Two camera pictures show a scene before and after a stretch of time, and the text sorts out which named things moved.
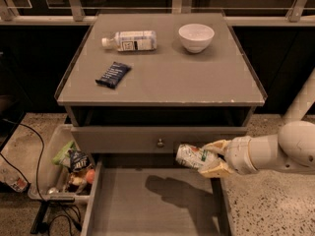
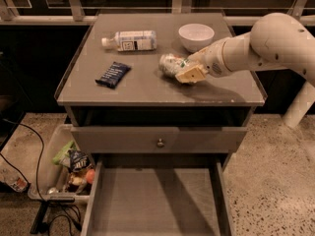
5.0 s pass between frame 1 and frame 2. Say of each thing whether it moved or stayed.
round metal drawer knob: stayed
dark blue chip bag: stayed
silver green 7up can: moved
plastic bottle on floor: stayed
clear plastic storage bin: stayed
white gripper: moved
